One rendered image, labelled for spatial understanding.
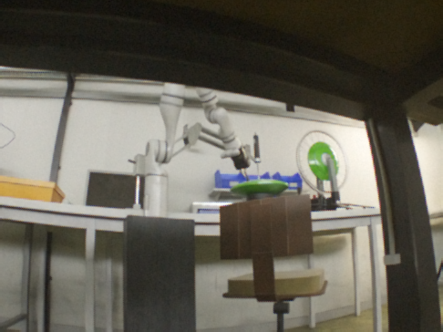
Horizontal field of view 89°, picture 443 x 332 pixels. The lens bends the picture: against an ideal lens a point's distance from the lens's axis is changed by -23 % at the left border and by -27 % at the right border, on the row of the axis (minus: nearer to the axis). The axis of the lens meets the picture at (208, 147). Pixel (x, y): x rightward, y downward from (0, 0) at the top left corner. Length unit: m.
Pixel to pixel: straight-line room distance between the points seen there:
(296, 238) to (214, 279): 1.48
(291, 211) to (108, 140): 1.82
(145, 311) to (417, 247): 0.84
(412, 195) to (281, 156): 2.37
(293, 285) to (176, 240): 0.44
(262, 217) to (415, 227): 0.64
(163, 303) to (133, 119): 1.82
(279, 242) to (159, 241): 0.40
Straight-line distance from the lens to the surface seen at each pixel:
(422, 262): 0.40
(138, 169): 1.40
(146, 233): 1.00
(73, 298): 2.37
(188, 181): 2.38
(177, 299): 1.03
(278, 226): 0.94
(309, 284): 1.02
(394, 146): 0.40
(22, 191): 1.53
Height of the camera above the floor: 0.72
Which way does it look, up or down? 21 degrees up
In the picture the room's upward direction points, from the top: 1 degrees counter-clockwise
